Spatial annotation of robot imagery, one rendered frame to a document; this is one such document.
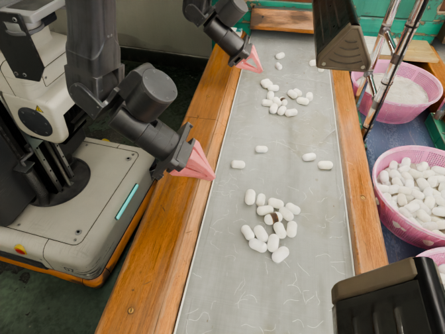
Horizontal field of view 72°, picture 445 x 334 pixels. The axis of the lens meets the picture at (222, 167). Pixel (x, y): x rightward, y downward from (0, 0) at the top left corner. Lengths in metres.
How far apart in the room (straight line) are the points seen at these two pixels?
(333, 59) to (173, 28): 2.11
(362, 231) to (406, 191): 0.19
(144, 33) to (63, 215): 1.72
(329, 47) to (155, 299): 0.48
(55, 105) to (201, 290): 0.64
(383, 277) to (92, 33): 0.43
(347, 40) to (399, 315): 0.38
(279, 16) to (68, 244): 1.13
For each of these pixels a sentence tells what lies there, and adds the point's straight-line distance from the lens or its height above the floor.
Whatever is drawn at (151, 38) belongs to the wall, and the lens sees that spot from 2.68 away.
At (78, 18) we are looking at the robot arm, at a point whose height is 1.13.
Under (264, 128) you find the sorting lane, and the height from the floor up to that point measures 0.74.
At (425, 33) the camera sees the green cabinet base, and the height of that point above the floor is 0.80.
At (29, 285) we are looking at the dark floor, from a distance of 1.61.
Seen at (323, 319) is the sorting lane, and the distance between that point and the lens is 0.60.
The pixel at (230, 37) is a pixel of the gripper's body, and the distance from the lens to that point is 0.92.
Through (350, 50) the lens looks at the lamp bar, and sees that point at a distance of 0.52.
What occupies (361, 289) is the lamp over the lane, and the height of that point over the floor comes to 1.08.
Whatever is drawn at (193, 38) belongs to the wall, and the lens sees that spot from 2.53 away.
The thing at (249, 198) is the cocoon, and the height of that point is 0.76.
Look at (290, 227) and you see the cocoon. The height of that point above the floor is 0.76.
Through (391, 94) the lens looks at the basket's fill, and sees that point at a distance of 1.13.
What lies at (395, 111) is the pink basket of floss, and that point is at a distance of 1.06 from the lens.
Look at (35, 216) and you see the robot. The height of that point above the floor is 0.28.
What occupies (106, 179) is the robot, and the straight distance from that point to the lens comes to 1.42.
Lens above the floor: 1.29
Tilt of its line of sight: 47 degrees down
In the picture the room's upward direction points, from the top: straight up
